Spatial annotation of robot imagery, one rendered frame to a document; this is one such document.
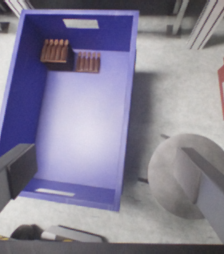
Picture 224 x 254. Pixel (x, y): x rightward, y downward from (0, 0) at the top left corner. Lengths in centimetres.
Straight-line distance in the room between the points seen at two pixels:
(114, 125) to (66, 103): 22
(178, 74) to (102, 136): 56
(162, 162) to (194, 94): 47
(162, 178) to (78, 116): 41
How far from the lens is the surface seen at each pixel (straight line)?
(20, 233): 100
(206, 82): 108
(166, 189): 71
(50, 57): 79
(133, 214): 98
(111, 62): 81
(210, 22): 98
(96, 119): 74
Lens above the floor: 93
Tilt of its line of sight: 79 degrees down
